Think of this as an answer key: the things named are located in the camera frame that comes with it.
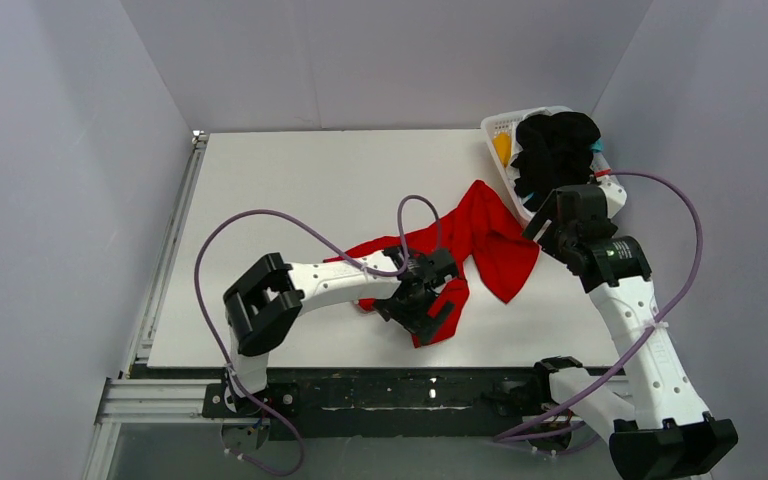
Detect red t-shirt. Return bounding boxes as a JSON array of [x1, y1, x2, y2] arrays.
[[342, 178, 542, 350]]

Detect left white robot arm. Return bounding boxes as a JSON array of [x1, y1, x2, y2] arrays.
[[196, 247, 461, 418]]

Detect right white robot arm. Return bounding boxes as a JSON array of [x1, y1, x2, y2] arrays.
[[523, 184, 738, 479]]

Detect black garment in basket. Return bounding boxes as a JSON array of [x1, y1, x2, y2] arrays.
[[510, 111, 601, 211]]

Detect yellow garment in basket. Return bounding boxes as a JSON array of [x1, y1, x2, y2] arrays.
[[492, 132, 512, 168]]

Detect teal garment in basket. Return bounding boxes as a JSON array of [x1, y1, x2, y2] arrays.
[[590, 139, 604, 153]]

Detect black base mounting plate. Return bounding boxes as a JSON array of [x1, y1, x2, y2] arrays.
[[128, 366, 630, 444]]

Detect white plastic laundry basket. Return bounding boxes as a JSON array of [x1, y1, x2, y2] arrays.
[[480, 105, 629, 223]]

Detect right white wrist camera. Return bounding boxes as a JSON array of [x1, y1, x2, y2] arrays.
[[591, 152, 628, 219]]

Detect aluminium frame rail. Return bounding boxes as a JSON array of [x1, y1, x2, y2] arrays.
[[82, 131, 713, 480]]

